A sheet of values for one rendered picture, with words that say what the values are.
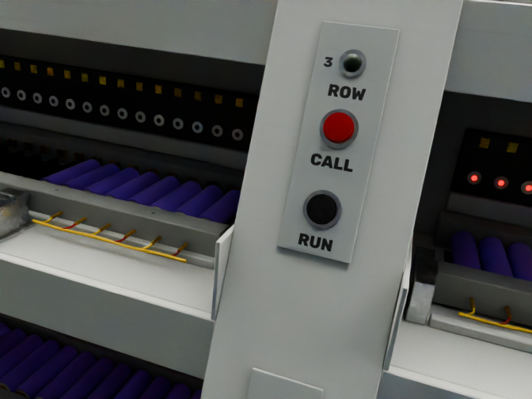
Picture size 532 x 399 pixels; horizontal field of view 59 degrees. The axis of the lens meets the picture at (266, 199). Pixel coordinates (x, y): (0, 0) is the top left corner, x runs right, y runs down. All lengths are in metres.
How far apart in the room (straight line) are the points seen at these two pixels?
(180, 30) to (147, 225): 0.13
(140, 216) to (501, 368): 0.24
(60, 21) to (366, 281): 0.25
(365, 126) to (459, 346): 0.14
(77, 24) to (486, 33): 0.24
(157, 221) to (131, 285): 0.05
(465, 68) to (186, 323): 0.21
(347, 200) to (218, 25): 0.13
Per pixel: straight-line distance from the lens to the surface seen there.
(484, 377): 0.29
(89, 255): 0.34
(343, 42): 0.26
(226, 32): 0.29
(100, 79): 0.50
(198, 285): 0.31
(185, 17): 0.30
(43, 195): 0.39
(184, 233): 0.33
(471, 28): 0.27
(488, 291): 0.33
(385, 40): 0.26
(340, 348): 0.27
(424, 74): 0.26
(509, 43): 0.27
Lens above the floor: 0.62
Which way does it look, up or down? 4 degrees down
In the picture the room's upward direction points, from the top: 11 degrees clockwise
